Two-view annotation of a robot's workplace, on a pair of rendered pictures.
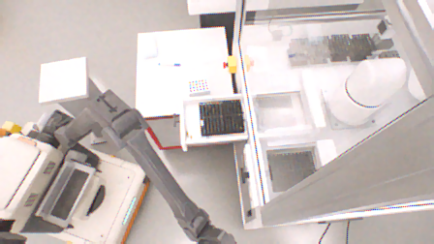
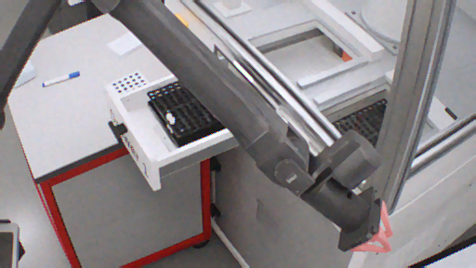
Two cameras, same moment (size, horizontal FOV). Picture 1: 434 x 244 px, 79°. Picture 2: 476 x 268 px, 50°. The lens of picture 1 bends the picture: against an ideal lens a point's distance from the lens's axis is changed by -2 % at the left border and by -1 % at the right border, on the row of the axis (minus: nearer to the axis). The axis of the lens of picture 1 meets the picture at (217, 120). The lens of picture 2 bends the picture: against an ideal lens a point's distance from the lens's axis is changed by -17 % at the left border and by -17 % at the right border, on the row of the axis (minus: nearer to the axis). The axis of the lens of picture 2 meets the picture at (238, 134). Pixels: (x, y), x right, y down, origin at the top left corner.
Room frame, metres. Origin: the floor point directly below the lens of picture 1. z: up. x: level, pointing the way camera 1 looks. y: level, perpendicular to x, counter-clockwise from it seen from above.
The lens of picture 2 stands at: (-0.44, 0.40, 1.90)
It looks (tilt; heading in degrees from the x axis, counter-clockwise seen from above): 46 degrees down; 333
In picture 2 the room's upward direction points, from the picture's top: 2 degrees clockwise
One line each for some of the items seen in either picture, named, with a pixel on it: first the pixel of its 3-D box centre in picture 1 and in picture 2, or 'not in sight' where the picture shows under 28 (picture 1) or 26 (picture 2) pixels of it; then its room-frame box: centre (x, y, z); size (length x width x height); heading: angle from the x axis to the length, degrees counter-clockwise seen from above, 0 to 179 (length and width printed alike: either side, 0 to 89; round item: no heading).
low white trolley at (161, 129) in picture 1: (189, 97); (100, 159); (0.95, 0.22, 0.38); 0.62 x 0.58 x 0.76; 6
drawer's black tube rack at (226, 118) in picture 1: (221, 118); (202, 107); (0.57, -0.02, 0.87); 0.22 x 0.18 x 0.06; 96
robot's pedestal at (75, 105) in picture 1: (89, 106); not in sight; (0.87, 0.96, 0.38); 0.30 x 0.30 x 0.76; 12
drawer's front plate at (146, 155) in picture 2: (182, 121); (130, 135); (0.55, 0.18, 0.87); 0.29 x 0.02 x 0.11; 6
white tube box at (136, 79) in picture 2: (198, 87); (126, 90); (0.81, 0.12, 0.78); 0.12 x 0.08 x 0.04; 100
